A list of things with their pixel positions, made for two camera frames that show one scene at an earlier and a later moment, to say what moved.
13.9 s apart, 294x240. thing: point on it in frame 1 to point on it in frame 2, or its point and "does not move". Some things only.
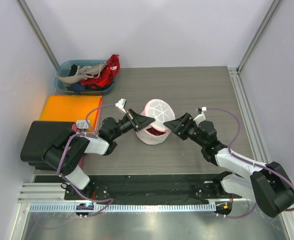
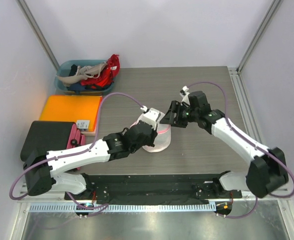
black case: [41, 135] does not move
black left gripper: [139, 121] to [150, 142]
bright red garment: [107, 77] does not move
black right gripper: [175, 125] to [175, 107]
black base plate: [151, 189] does not move
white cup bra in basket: [83, 72] does not move
